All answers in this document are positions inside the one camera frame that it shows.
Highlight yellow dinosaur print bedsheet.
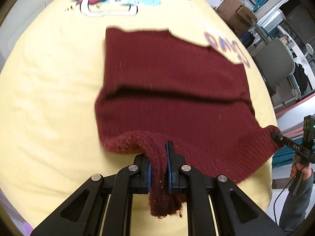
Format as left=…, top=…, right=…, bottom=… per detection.
left=1, top=0, right=277, bottom=227

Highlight dark red knit sweater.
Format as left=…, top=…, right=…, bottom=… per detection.
left=95, top=28, right=280, bottom=217

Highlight grey office chair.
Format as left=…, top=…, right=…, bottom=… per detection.
left=253, top=38, right=295, bottom=97

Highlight brown cardboard boxes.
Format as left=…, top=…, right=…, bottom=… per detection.
left=215, top=0, right=257, bottom=37

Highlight person's right hand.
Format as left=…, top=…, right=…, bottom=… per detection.
left=289, top=156, right=313, bottom=181

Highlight black cable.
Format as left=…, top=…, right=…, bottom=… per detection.
left=272, top=163, right=306, bottom=224

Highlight grey sleeved forearm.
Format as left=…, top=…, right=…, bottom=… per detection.
left=279, top=166, right=313, bottom=235

